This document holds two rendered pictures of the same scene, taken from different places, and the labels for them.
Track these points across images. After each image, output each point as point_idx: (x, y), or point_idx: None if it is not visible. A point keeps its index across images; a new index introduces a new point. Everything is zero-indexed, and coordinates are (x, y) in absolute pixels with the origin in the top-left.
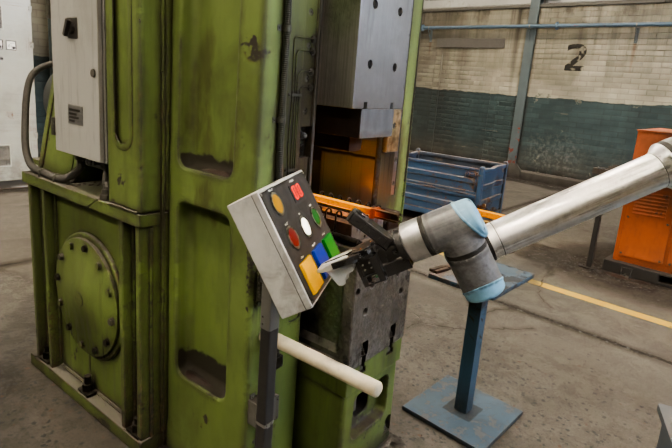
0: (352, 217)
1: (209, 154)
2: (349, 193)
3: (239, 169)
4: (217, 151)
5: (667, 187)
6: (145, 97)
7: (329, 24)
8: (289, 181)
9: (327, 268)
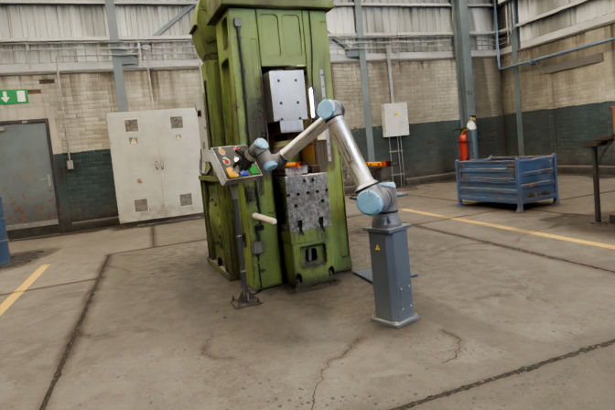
0: (235, 150)
1: None
2: (310, 163)
3: None
4: None
5: None
6: (215, 132)
7: (265, 91)
8: (234, 146)
9: (232, 168)
